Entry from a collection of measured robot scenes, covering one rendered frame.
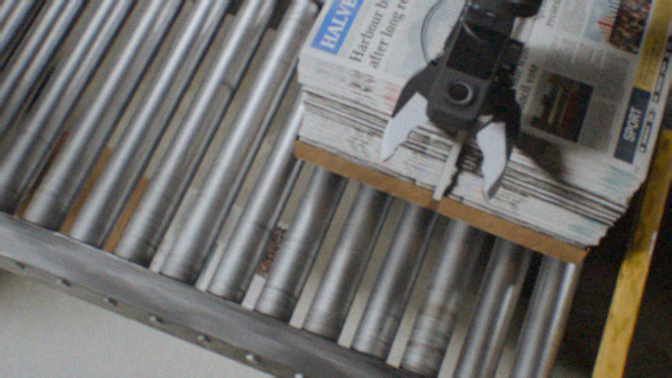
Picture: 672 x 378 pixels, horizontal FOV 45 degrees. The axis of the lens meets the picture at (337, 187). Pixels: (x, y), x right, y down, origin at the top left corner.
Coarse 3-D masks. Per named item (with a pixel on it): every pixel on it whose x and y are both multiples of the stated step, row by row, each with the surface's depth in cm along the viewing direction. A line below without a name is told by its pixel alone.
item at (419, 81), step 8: (432, 64) 75; (416, 72) 77; (424, 72) 76; (408, 80) 77; (416, 80) 76; (424, 80) 76; (408, 88) 77; (416, 88) 77; (424, 88) 77; (400, 96) 78; (408, 96) 77; (424, 96) 77; (400, 104) 78; (392, 112) 79
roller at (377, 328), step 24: (408, 216) 105; (432, 216) 106; (408, 240) 104; (384, 264) 104; (408, 264) 103; (384, 288) 102; (408, 288) 102; (384, 312) 100; (360, 336) 100; (384, 336) 99; (384, 360) 99
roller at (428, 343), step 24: (456, 240) 104; (480, 240) 105; (456, 264) 103; (432, 288) 102; (456, 288) 102; (432, 312) 101; (456, 312) 101; (432, 336) 99; (408, 360) 99; (432, 360) 98
